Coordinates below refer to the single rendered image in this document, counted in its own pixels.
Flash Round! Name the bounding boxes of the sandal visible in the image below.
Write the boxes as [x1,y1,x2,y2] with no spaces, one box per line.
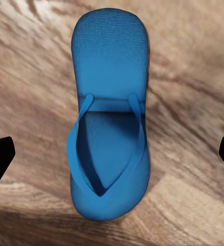
[67,8,150,221]

